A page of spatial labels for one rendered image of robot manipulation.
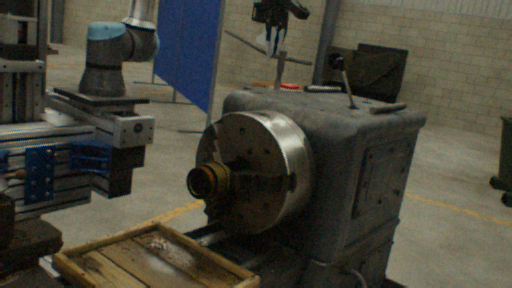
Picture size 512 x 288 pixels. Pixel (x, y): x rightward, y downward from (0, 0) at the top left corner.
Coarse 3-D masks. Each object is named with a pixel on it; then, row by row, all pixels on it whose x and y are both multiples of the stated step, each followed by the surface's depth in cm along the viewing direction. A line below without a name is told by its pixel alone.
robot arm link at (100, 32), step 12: (96, 24) 143; (108, 24) 145; (120, 24) 148; (96, 36) 143; (108, 36) 143; (120, 36) 146; (132, 36) 152; (96, 48) 144; (108, 48) 144; (120, 48) 147; (132, 48) 152; (96, 60) 144; (108, 60) 145; (120, 60) 149
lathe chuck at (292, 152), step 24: (240, 120) 114; (264, 120) 111; (240, 144) 114; (264, 144) 110; (288, 144) 109; (240, 168) 124; (264, 168) 110; (288, 168) 106; (240, 192) 116; (264, 192) 111; (288, 192) 107; (240, 216) 117; (264, 216) 112; (288, 216) 114
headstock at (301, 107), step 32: (256, 96) 134; (288, 96) 142; (320, 96) 154; (352, 96) 170; (320, 128) 118; (352, 128) 114; (384, 128) 128; (416, 128) 152; (320, 160) 118; (352, 160) 116; (384, 160) 136; (320, 192) 119; (352, 192) 121; (384, 192) 144; (288, 224) 127; (320, 224) 120; (352, 224) 132; (320, 256) 122
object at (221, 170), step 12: (192, 168) 105; (204, 168) 104; (216, 168) 106; (228, 168) 110; (192, 180) 107; (204, 180) 103; (216, 180) 105; (228, 180) 106; (192, 192) 106; (204, 192) 103; (216, 192) 105
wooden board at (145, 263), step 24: (96, 240) 108; (120, 240) 113; (144, 240) 115; (168, 240) 117; (192, 240) 115; (96, 264) 101; (120, 264) 103; (144, 264) 104; (168, 264) 106; (192, 264) 108; (216, 264) 109
